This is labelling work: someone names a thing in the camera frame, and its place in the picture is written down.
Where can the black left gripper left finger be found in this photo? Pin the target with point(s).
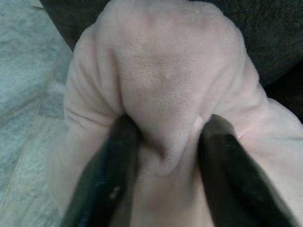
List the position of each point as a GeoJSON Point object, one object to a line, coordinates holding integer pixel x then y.
{"type": "Point", "coordinates": [106, 184]}

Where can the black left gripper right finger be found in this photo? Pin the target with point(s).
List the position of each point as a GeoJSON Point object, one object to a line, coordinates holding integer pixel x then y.
{"type": "Point", "coordinates": [236, 189]}

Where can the pink plush pillow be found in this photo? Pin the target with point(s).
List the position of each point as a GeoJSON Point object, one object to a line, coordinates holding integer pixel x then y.
{"type": "Point", "coordinates": [165, 71]}

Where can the dark grey fabric sofa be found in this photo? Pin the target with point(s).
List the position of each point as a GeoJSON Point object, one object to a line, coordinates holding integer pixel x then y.
{"type": "Point", "coordinates": [272, 35]}

